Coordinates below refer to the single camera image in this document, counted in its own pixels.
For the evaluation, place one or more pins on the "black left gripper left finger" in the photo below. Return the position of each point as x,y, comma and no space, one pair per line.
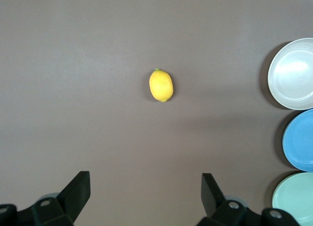
73,194

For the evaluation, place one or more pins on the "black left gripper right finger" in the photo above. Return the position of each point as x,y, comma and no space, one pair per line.
215,201

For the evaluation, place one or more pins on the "yellow lemon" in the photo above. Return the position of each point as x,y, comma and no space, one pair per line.
161,85

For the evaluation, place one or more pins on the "pale green round plate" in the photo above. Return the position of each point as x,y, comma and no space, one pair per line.
296,199

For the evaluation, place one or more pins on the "blue round plate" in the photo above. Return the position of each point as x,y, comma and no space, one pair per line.
303,140

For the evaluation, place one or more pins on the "beige round plate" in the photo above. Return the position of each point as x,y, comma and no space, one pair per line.
293,76

